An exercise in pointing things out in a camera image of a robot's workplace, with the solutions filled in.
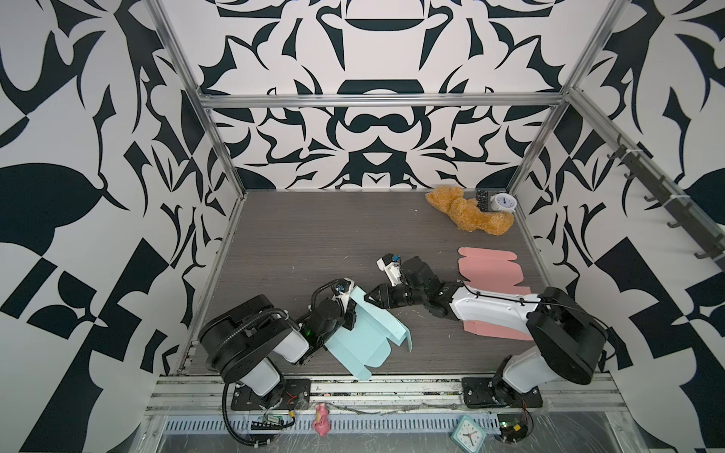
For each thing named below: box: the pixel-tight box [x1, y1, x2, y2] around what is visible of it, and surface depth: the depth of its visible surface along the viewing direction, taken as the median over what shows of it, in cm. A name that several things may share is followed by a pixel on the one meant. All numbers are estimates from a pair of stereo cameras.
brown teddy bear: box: [424, 185, 515, 236], surface depth 103 cm
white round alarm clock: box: [489, 192, 518, 214], surface depth 117 cm
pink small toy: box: [311, 402, 332, 437], surface depth 70 cm
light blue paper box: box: [323, 285, 413, 381], surface depth 82 cm
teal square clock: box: [450, 415, 488, 453], surface depth 69 cm
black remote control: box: [475, 188, 489, 213], surface depth 118 cm
